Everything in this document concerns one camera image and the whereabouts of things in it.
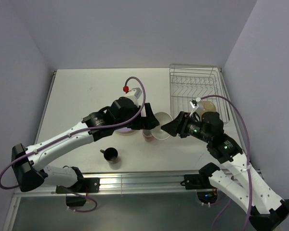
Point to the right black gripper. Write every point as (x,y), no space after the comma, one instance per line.
(172,127)

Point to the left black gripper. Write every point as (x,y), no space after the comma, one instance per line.
(145,122)

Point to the orange white bowl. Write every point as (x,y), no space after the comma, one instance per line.
(163,118)

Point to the pink coffee mug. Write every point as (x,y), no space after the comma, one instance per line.
(147,135)

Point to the beige ceramic bowl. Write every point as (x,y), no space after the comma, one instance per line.
(206,106)

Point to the dark brown mug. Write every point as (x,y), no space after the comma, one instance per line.
(110,155)

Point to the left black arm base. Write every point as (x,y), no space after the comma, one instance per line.
(76,195)

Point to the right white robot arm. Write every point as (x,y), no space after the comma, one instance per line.
(265,208)

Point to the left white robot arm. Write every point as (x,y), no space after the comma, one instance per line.
(31,164)

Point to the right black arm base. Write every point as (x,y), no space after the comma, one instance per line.
(206,193)

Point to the purple plastic plate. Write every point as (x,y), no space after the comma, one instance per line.
(124,130)

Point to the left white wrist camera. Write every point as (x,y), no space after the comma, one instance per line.
(133,94)

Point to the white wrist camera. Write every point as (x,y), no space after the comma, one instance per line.
(196,105)
(133,94)

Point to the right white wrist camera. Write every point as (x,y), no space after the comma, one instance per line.
(196,105)

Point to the wire dish rack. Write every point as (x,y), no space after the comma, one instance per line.
(189,81)

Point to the aluminium mounting rail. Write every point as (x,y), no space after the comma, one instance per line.
(140,182)

